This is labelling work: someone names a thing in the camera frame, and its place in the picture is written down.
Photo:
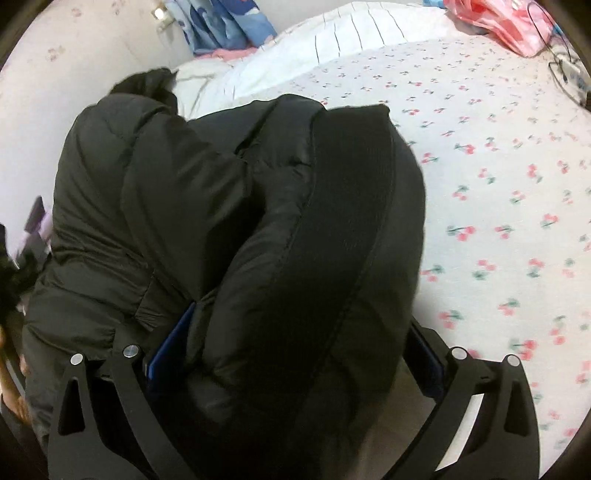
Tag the brown object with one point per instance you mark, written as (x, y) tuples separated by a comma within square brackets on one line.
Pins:
[(11, 378)]

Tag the dark fluffy object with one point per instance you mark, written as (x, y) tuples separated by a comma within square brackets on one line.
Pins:
[(11, 277)]

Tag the black puffer jacket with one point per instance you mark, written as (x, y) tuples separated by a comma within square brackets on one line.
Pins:
[(258, 230)]

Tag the small lit wall device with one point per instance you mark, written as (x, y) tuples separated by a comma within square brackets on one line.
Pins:
[(160, 12)]

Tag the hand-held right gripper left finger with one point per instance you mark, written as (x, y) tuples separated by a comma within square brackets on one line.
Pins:
[(171, 341)]

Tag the white striped pillow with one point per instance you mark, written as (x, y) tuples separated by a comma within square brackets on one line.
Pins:
[(341, 37)]

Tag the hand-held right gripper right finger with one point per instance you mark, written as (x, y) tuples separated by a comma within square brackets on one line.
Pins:
[(427, 364)]

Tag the purple printed item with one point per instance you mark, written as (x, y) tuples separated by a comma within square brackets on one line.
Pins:
[(34, 226)]

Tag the blue patterned cloth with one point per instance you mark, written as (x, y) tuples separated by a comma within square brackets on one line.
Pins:
[(212, 23)]

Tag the pink checkered cloth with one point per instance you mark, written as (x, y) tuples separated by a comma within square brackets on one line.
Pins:
[(498, 21)]

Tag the cherry print bed sheet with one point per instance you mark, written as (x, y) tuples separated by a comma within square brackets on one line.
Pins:
[(498, 194)]

